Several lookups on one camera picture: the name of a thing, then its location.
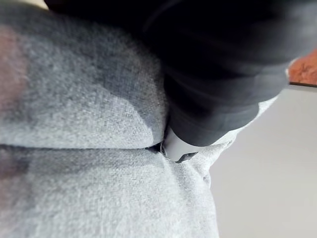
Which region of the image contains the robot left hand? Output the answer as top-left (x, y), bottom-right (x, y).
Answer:
top-left (43, 0), bottom-right (317, 164)

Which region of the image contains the light grey fabric cushion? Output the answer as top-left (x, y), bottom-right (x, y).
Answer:
top-left (0, 2), bottom-right (282, 238)

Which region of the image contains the reddish brown rug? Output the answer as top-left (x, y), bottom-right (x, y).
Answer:
top-left (287, 47), bottom-right (317, 86)

